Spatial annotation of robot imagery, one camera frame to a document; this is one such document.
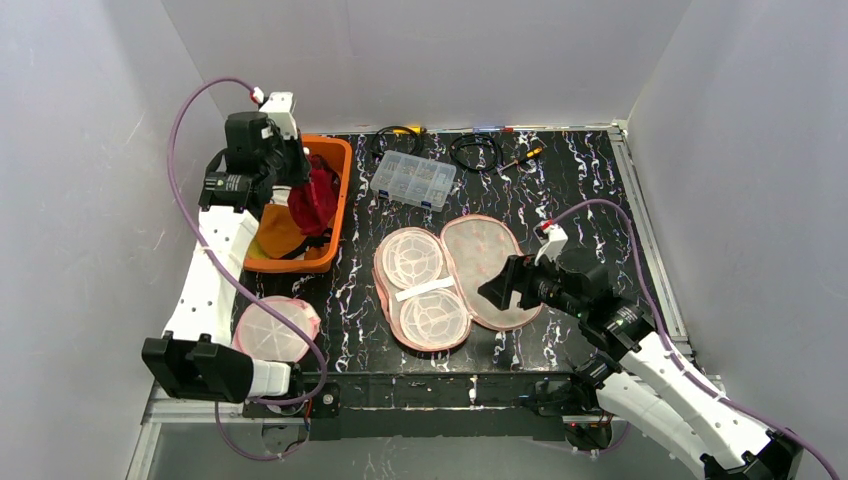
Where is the floral pink fabric pouch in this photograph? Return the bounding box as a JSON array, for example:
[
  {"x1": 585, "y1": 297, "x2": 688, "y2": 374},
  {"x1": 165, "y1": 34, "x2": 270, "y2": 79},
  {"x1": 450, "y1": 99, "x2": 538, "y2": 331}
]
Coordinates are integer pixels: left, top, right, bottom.
[{"x1": 372, "y1": 214, "x2": 541, "y2": 352}]

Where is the dark red lace bra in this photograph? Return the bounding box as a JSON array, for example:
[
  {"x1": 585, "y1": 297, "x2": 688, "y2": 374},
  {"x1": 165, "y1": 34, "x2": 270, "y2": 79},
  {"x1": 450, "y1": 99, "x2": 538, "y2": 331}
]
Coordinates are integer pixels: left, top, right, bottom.
[{"x1": 287, "y1": 154, "x2": 341, "y2": 236}]

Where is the orange bra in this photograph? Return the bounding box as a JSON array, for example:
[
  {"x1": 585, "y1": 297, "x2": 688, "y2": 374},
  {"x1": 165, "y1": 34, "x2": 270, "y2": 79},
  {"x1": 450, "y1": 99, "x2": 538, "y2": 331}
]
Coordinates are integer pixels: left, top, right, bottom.
[{"x1": 251, "y1": 204, "x2": 332, "y2": 260}]

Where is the white mesh laundry bag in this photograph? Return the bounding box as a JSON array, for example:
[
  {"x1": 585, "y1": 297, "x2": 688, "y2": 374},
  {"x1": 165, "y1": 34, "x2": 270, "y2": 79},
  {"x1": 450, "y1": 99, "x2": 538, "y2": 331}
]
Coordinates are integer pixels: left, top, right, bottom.
[{"x1": 232, "y1": 296, "x2": 320, "y2": 363}]

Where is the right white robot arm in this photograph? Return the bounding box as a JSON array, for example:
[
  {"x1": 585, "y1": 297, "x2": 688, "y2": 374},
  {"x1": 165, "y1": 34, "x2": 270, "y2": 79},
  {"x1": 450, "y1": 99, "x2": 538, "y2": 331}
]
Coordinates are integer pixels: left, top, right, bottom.
[{"x1": 478, "y1": 255, "x2": 803, "y2": 479}]

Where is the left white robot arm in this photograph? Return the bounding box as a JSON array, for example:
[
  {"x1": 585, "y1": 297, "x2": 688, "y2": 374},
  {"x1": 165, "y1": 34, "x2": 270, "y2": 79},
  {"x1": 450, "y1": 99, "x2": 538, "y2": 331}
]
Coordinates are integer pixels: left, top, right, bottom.
[{"x1": 141, "y1": 111, "x2": 306, "y2": 403}]

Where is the orange plastic bin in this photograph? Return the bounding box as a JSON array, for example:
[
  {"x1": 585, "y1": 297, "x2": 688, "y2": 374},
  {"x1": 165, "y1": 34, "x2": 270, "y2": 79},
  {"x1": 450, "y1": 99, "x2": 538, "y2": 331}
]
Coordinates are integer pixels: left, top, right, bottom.
[{"x1": 244, "y1": 135, "x2": 353, "y2": 274}]

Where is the clear plastic screw box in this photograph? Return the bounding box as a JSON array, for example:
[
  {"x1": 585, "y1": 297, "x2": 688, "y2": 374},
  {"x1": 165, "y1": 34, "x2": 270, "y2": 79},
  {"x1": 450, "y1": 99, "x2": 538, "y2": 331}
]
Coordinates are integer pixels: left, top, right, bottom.
[{"x1": 370, "y1": 150, "x2": 457, "y2": 212}]

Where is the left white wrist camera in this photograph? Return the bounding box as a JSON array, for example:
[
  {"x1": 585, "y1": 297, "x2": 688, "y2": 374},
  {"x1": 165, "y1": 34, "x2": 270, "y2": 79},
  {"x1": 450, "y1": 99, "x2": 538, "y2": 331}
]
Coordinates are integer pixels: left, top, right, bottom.
[{"x1": 251, "y1": 87, "x2": 300, "y2": 140}]

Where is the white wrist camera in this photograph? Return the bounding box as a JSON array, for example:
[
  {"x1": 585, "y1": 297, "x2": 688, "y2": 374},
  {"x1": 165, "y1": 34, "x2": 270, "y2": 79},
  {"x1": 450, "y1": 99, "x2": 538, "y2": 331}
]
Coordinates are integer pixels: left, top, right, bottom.
[
  {"x1": 251, "y1": 87, "x2": 300, "y2": 140},
  {"x1": 534, "y1": 220, "x2": 568, "y2": 265}
]

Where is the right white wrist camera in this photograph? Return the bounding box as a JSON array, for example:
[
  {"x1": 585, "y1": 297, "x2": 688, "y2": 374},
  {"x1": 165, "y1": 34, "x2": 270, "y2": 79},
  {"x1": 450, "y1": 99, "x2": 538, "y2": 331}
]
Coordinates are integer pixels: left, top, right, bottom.
[{"x1": 534, "y1": 220, "x2": 568, "y2": 265}]

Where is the black coiled cable left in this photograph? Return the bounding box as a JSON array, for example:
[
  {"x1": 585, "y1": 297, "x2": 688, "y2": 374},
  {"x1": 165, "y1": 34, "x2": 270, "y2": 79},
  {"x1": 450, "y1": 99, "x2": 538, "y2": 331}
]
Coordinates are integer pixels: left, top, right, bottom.
[{"x1": 370, "y1": 125, "x2": 426, "y2": 160}]

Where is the black coiled cable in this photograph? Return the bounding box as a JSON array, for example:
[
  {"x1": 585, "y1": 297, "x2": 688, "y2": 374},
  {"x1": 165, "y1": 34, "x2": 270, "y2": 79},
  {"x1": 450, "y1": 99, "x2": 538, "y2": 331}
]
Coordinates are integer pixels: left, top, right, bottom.
[
  {"x1": 449, "y1": 133, "x2": 505, "y2": 174},
  {"x1": 370, "y1": 125, "x2": 426, "y2": 160}
]

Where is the aluminium right rail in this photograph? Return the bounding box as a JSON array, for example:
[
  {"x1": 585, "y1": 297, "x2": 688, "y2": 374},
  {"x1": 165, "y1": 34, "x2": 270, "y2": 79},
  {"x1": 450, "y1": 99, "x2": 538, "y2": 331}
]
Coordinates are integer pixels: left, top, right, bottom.
[{"x1": 609, "y1": 120, "x2": 757, "y2": 480}]

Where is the yellow handled screwdriver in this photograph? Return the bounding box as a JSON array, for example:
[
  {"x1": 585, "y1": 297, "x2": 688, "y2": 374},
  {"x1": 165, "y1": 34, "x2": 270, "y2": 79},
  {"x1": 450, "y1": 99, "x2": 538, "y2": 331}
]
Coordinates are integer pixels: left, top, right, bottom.
[{"x1": 496, "y1": 147, "x2": 544, "y2": 174}]

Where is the black coiled cable right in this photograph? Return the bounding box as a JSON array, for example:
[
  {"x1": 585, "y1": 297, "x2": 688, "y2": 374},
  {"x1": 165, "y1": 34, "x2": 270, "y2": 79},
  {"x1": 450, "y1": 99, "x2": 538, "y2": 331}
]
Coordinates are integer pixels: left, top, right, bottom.
[{"x1": 449, "y1": 133, "x2": 505, "y2": 174}]

